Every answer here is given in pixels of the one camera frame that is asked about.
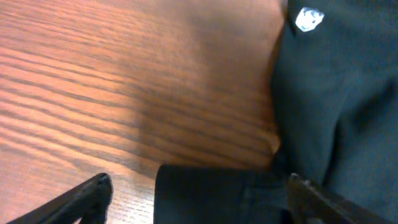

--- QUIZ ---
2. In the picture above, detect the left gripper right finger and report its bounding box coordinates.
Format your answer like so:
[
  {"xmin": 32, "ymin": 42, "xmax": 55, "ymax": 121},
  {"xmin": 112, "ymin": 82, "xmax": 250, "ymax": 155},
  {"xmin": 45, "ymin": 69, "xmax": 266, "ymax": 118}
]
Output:
[{"xmin": 286, "ymin": 173, "xmax": 393, "ymax": 224}]

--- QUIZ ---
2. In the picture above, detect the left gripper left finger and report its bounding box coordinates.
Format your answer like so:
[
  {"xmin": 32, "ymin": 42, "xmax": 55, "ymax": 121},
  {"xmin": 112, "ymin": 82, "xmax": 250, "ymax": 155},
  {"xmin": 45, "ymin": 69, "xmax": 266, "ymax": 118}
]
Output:
[{"xmin": 8, "ymin": 173, "xmax": 113, "ymax": 224}]

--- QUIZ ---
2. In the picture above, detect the black t-shirt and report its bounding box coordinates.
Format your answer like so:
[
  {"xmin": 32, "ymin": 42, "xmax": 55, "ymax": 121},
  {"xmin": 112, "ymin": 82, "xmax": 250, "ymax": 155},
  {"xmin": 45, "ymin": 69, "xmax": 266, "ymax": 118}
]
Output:
[{"xmin": 154, "ymin": 0, "xmax": 397, "ymax": 223}]

